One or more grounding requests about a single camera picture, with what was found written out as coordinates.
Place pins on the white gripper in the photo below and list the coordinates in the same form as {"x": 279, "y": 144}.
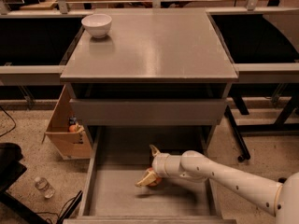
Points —
{"x": 158, "y": 165}

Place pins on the red apple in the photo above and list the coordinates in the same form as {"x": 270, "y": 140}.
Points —
{"x": 156, "y": 181}

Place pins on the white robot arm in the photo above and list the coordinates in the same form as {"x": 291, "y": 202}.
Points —
{"x": 281, "y": 200}

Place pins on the open grey middle drawer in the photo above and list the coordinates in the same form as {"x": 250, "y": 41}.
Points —
{"x": 120, "y": 157}

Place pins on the closed grey top drawer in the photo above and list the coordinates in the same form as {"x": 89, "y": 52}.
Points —
{"x": 148, "y": 112}

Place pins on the grey drawer cabinet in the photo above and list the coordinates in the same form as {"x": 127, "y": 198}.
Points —
{"x": 151, "y": 54}

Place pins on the cardboard box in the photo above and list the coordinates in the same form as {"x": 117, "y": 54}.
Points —
{"x": 70, "y": 146}

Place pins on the orange fruit in box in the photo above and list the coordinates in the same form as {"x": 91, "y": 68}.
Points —
{"x": 73, "y": 128}

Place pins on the black table leg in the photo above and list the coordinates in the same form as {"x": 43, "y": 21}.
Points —
{"x": 243, "y": 148}

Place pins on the clear plastic water bottle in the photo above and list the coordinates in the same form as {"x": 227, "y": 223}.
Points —
{"x": 44, "y": 186}

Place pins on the black chair base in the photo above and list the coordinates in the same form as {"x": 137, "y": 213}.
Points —
{"x": 10, "y": 170}

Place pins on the white ceramic bowl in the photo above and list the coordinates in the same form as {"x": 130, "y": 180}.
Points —
{"x": 97, "y": 25}

